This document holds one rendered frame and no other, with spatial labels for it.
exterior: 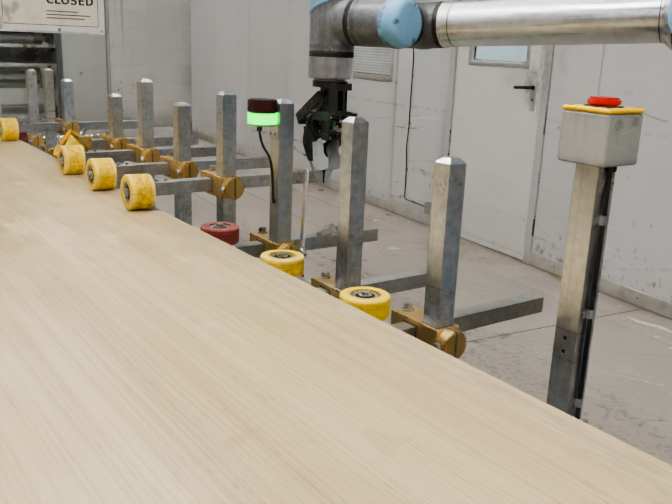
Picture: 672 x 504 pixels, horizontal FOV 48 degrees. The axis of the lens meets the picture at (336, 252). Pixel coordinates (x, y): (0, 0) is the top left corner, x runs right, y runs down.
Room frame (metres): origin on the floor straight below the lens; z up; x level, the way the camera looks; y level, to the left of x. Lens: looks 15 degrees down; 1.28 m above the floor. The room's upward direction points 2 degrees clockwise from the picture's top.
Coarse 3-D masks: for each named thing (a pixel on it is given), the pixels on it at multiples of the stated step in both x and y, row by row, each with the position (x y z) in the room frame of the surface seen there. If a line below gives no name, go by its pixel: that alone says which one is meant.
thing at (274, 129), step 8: (256, 112) 1.52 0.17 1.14; (264, 112) 1.51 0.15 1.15; (272, 112) 1.52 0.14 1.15; (272, 128) 1.56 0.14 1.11; (272, 136) 1.56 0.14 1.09; (272, 168) 1.55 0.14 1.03; (272, 176) 1.55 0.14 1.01; (272, 184) 1.55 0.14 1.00; (272, 192) 1.55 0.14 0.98; (272, 200) 1.55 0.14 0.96
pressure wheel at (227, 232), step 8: (208, 224) 1.54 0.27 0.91; (216, 224) 1.53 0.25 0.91; (224, 224) 1.55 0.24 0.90; (232, 224) 1.55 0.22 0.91; (208, 232) 1.49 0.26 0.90; (216, 232) 1.49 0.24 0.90; (224, 232) 1.49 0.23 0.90; (232, 232) 1.50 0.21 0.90; (224, 240) 1.49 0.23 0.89; (232, 240) 1.50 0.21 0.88
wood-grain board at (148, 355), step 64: (0, 192) 1.80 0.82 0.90; (64, 192) 1.84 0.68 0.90; (0, 256) 1.27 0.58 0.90; (64, 256) 1.28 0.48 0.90; (128, 256) 1.30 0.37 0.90; (192, 256) 1.32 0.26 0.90; (0, 320) 0.96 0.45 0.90; (64, 320) 0.97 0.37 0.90; (128, 320) 0.98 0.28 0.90; (192, 320) 0.99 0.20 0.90; (256, 320) 1.01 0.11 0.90; (320, 320) 1.02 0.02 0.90; (0, 384) 0.77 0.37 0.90; (64, 384) 0.78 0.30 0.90; (128, 384) 0.79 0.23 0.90; (192, 384) 0.79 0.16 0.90; (256, 384) 0.80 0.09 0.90; (320, 384) 0.81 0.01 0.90; (384, 384) 0.81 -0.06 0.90; (448, 384) 0.82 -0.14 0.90; (0, 448) 0.64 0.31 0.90; (64, 448) 0.64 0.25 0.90; (128, 448) 0.65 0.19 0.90; (192, 448) 0.65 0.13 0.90; (256, 448) 0.66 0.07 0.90; (320, 448) 0.66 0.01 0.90; (384, 448) 0.67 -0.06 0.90; (448, 448) 0.67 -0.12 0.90; (512, 448) 0.68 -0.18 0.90; (576, 448) 0.68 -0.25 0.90
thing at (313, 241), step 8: (368, 232) 1.74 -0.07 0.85; (376, 232) 1.75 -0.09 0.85; (296, 240) 1.62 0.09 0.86; (312, 240) 1.65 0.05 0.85; (320, 240) 1.66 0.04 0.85; (328, 240) 1.67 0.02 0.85; (336, 240) 1.69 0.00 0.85; (368, 240) 1.74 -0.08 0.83; (376, 240) 1.76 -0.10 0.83; (240, 248) 1.54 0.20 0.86; (248, 248) 1.55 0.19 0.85; (256, 248) 1.56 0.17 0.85; (312, 248) 1.65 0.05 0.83; (320, 248) 1.66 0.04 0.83; (256, 256) 1.56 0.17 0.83
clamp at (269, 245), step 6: (252, 234) 1.62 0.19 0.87; (258, 234) 1.61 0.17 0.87; (264, 234) 1.62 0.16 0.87; (252, 240) 1.62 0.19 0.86; (258, 240) 1.59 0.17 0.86; (264, 240) 1.57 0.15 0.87; (270, 240) 1.57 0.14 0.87; (264, 246) 1.57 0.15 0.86; (270, 246) 1.55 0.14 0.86; (276, 246) 1.54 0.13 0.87; (282, 246) 1.54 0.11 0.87; (288, 246) 1.53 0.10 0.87; (294, 246) 1.54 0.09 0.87
